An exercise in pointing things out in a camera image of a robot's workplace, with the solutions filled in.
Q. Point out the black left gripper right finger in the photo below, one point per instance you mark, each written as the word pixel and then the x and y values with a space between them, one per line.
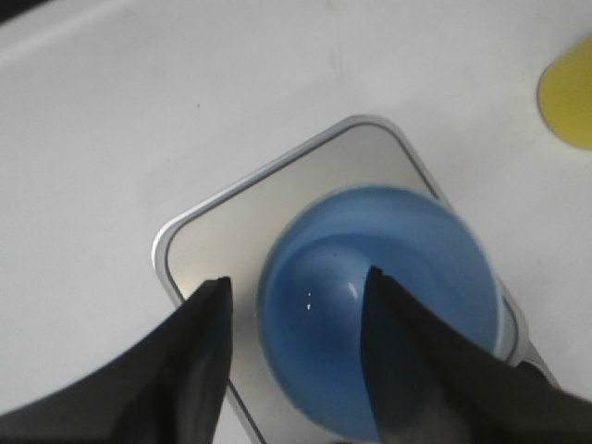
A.
pixel 427 383

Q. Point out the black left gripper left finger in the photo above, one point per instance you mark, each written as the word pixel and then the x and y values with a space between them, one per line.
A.
pixel 168 388

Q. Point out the light blue plastic cup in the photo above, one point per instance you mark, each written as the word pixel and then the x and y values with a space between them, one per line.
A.
pixel 312 291

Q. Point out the yellow squeeze bottle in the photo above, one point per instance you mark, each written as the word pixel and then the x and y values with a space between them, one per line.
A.
pixel 564 95

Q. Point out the silver digital kitchen scale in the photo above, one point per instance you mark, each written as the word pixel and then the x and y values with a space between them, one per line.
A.
pixel 233 233

